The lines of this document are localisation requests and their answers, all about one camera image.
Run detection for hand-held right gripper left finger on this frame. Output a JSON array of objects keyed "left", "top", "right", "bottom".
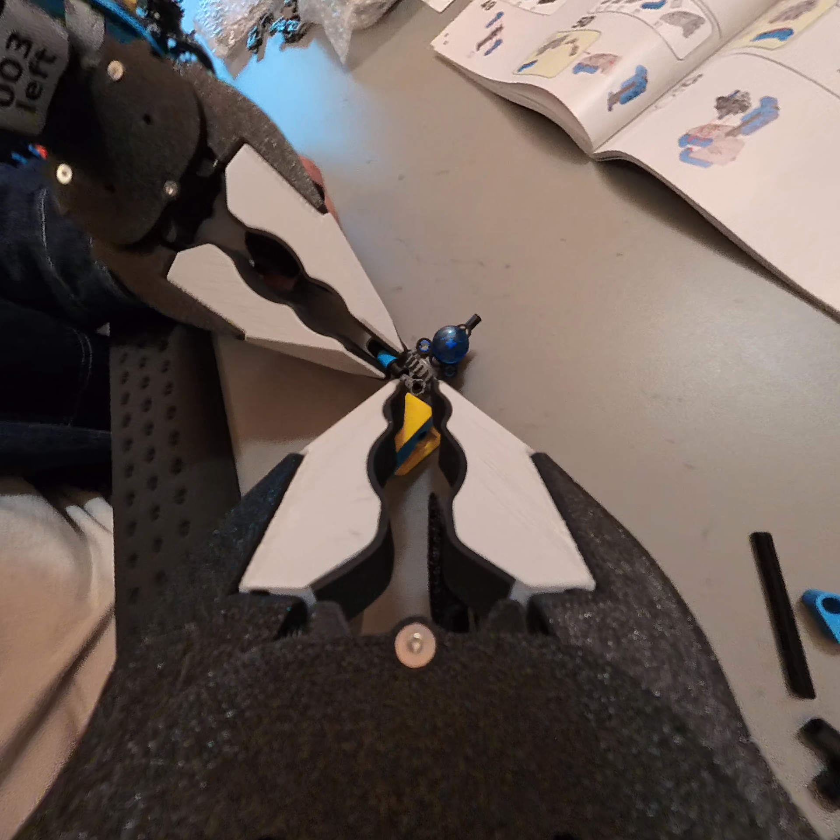
[{"left": 239, "top": 385, "right": 401, "bottom": 594}]

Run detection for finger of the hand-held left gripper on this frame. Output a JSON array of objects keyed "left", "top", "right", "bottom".
[
  {"left": 167, "top": 243, "right": 388, "bottom": 382},
  {"left": 224, "top": 142, "right": 405, "bottom": 353}
]

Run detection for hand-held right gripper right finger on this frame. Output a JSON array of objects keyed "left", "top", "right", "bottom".
[{"left": 427, "top": 381, "right": 595, "bottom": 592}]

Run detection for blue yellow brick assembly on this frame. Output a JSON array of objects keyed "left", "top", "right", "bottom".
[{"left": 392, "top": 392, "right": 442, "bottom": 476}]

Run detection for black grey gear assembly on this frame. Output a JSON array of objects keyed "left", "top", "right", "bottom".
[{"left": 394, "top": 313, "right": 483, "bottom": 392}]

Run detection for grey desk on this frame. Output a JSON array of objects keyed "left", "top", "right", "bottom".
[{"left": 184, "top": 0, "right": 840, "bottom": 840}]

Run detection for person's left hand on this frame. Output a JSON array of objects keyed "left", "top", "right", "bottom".
[{"left": 300, "top": 158, "right": 337, "bottom": 219}]

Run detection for blue yellow toy robot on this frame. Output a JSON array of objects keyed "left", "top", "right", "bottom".
[{"left": 66, "top": 0, "right": 217, "bottom": 73}]

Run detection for clear plastic parts bag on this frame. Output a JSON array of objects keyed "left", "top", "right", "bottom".
[{"left": 210, "top": 0, "right": 401, "bottom": 67}]

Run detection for black bar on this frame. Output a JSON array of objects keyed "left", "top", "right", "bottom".
[{"left": 749, "top": 529, "right": 817, "bottom": 699}]

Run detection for person's light trousers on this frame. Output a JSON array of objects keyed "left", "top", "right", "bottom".
[{"left": 0, "top": 479, "right": 119, "bottom": 840}]

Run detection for blue angled beam brick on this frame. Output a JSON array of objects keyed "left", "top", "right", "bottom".
[{"left": 801, "top": 588, "right": 840, "bottom": 644}]

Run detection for black connector brick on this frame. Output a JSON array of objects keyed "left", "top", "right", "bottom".
[{"left": 798, "top": 716, "right": 840, "bottom": 808}]

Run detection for open instruction booklet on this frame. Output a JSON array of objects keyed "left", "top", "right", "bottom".
[{"left": 431, "top": 0, "right": 840, "bottom": 316}]

